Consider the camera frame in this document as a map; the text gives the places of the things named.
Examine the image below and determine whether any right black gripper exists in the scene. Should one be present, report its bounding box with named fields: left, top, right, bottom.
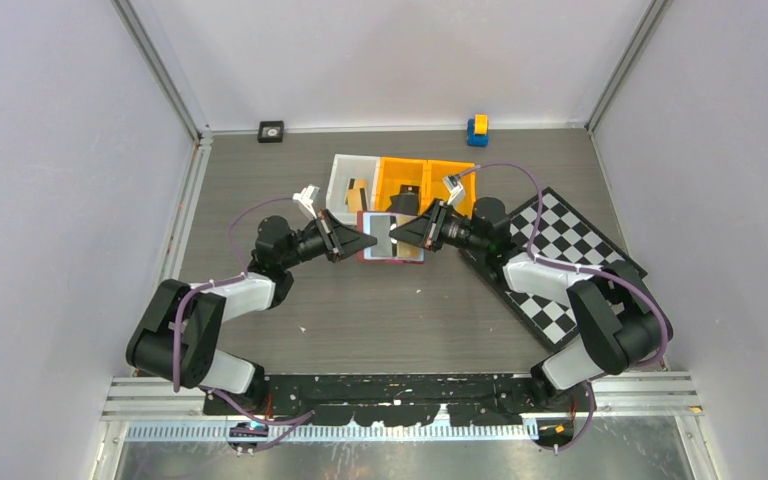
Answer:
left=390, top=199, right=488, bottom=255

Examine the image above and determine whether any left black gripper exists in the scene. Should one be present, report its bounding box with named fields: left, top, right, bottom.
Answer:
left=280, top=210, right=376, bottom=270

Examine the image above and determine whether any dark grey credit card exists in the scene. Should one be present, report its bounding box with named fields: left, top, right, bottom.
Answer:
left=386, top=185, right=421, bottom=216

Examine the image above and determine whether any red card holder wallet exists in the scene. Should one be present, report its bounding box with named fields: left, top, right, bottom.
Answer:
left=357, top=211, right=425, bottom=264

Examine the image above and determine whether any orange gold credit card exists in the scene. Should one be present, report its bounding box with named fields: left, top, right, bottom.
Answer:
left=347, top=178, right=368, bottom=191

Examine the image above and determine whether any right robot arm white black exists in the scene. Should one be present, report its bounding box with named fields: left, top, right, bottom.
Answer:
left=389, top=197, right=671, bottom=411

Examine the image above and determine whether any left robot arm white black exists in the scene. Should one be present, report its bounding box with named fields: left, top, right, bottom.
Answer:
left=125, top=210, right=377, bottom=414

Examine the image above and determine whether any orange bin with cards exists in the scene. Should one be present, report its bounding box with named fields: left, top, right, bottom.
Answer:
left=374, top=157, right=431, bottom=211

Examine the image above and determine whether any empty orange bin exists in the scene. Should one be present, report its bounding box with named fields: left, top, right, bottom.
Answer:
left=425, top=158, right=478, bottom=219

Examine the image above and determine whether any white plastic bin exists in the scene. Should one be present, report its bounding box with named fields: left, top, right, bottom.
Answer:
left=325, top=154, right=381, bottom=225

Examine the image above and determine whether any blue yellow toy block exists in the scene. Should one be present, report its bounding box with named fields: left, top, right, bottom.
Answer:
left=466, top=114, right=489, bottom=147

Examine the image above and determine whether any small black square box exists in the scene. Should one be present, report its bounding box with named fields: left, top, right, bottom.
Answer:
left=257, top=120, right=285, bottom=144

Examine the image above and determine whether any black white checkerboard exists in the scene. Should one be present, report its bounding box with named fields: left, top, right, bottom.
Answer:
left=460, top=187, right=648, bottom=354

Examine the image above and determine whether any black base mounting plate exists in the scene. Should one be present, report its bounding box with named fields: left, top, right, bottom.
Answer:
left=203, top=373, right=589, bottom=427

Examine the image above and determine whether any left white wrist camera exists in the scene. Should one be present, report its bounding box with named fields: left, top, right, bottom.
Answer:
left=292, top=184, right=321, bottom=220

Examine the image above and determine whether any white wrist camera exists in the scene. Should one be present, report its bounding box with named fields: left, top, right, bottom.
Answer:
left=442, top=174, right=466, bottom=209
left=292, top=184, right=321, bottom=220

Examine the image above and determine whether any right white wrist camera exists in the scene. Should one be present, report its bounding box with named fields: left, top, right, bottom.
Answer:
left=442, top=174, right=466, bottom=209

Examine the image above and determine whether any aluminium rail frame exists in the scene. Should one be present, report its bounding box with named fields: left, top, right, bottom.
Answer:
left=102, top=371, right=703, bottom=445

